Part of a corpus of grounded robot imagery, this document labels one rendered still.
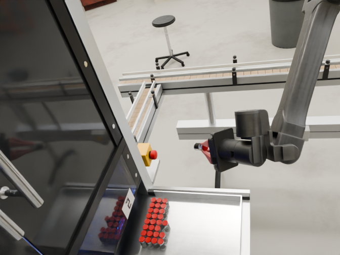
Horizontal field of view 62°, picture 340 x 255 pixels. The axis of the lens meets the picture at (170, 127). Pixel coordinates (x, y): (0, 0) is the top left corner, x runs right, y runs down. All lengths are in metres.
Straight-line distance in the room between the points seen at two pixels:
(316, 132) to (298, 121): 1.28
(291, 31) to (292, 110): 3.16
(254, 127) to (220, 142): 0.11
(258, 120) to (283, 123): 0.06
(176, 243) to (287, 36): 3.17
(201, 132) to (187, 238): 1.03
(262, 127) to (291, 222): 1.50
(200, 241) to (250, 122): 0.54
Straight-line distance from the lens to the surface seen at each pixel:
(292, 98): 0.68
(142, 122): 1.45
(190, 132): 1.96
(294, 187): 2.26
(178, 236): 1.06
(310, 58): 0.71
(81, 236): 0.79
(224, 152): 0.69
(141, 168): 1.11
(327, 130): 1.96
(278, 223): 2.09
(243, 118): 0.63
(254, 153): 0.64
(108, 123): 0.88
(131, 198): 1.04
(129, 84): 1.80
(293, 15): 3.72
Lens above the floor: 1.80
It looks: 39 degrees down
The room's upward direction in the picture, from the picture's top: 16 degrees counter-clockwise
